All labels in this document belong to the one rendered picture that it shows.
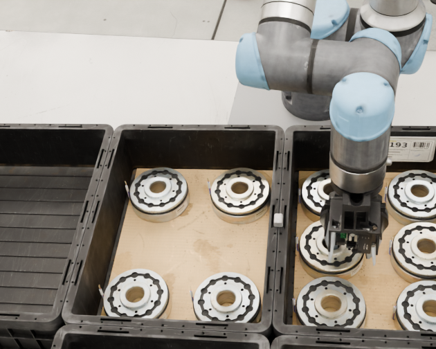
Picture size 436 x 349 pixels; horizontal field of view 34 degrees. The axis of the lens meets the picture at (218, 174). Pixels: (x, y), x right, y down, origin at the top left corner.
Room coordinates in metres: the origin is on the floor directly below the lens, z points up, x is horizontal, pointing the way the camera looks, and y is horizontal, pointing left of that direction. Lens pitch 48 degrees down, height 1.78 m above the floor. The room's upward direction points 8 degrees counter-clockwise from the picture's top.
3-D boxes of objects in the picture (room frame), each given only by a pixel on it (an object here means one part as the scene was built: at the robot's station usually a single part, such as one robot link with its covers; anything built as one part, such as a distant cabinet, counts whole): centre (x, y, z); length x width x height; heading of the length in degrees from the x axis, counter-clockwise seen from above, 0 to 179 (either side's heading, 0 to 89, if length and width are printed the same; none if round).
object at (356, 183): (0.62, -0.19, 1.07); 0.08 x 0.08 x 0.05
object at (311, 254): (0.65, -0.16, 0.86); 0.10 x 0.10 x 0.01
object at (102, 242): (0.70, 0.06, 0.87); 0.40 x 0.30 x 0.11; 167
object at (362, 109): (0.62, -0.19, 1.15); 0.09 x 0.08 x 0.11; 158
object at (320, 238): (0.65, -0.16, 0.86); 0.05 x 0.05 x 0.01
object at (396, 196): (0.72, -0.33, 0.86); 0.10 x 0.10 x 0.01
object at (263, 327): (0.70, 0.06, 0.92); 0.40 x 0.30 x 0.02; 167
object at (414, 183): (0.72, -0.33, 0.86); 0.05 x 0.05 x 0.01
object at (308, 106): (1.10, -0.23, 0.81); 0.15 x 0.15 x 0.10
